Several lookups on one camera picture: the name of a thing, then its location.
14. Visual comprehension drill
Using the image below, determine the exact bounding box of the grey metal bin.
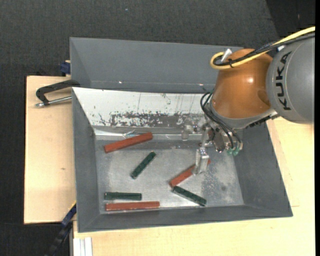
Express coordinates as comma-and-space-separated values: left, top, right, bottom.
69, 36, 294, 233

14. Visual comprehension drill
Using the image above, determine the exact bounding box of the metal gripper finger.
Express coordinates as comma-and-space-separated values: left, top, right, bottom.
200, 154, 210, 174
195, 149, 204, 175

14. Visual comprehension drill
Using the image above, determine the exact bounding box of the dark green flat block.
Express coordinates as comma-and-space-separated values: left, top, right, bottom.
130, 151, 157, 180
104, 191, 143, 202
172, 185, 208, 208

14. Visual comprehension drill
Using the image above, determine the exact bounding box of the red-brown block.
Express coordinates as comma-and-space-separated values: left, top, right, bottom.
104, 200, 161, 212
103, 132, 154, 154
169, 158, 212, 188

